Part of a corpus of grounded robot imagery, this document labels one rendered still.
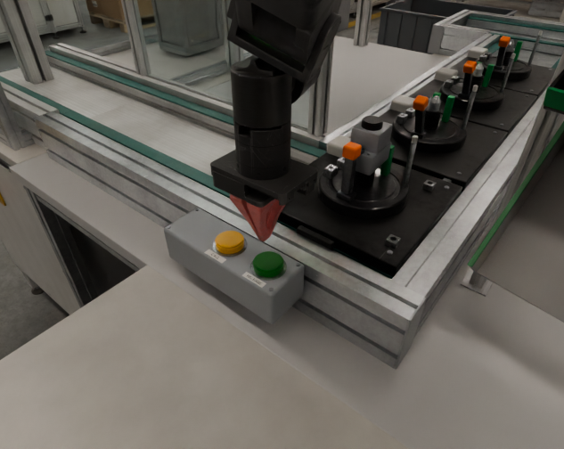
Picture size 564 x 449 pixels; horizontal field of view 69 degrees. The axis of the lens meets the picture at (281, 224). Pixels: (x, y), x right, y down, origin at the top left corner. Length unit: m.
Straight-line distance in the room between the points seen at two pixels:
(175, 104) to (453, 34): 1.12
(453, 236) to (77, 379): 0.54
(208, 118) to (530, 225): 0.70
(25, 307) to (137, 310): 1.41
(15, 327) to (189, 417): 1.50
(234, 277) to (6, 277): 1.77
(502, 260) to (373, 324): 0.17
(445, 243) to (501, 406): 0.21
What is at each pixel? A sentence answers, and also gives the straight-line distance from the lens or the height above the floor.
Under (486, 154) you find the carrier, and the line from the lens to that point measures 0.86.
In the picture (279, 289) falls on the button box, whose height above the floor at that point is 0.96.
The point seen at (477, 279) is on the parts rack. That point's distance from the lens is 0.72.
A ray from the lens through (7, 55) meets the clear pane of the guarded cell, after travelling 1.71.
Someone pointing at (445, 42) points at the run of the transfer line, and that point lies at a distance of 1.82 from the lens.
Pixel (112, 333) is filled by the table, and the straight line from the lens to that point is 0.65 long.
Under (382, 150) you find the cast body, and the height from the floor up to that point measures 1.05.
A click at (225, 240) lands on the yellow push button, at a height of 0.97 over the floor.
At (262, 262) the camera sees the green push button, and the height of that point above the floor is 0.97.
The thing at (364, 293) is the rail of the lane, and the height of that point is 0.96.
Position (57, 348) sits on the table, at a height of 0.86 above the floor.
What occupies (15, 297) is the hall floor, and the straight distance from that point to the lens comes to 2.12.
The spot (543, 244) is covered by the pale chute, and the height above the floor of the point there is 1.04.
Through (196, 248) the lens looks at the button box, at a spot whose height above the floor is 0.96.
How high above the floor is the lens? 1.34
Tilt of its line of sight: 39 degrees down
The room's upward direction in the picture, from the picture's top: straight up
